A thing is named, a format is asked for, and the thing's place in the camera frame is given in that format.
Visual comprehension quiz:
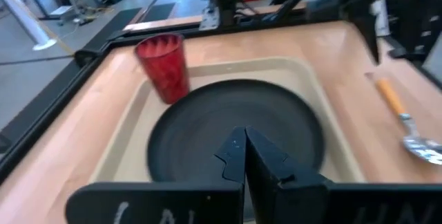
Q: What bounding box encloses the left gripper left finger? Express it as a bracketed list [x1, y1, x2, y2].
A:
[213, 125, 247, 186]

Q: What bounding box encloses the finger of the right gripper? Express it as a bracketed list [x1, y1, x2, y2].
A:
[348, 9, 379, 64]
[361, 9, 381, 64]

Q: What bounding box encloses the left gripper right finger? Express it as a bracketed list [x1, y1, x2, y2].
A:
[245, 125, 334, 224]

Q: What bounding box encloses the black round plate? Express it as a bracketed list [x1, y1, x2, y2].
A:
[146, 78, 326, 183]

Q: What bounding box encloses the spoon with orange handle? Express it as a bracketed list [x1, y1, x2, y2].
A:
[374, 77, 442, 166]

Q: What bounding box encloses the red faceted plastic cup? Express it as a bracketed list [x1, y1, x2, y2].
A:
[133, 32, 191, 106]

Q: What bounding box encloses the beige plastic tray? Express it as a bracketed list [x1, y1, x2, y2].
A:
[88, 56, 367, 184]

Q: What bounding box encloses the silver aluminium bracket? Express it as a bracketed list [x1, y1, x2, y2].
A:
[371, 0, 392, 37]

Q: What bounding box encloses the black aluminium table frame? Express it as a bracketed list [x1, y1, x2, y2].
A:
[0, 0, 442, 185]

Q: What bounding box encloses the white post with round base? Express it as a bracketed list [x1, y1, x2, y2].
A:
[0, 0, 58, 51]

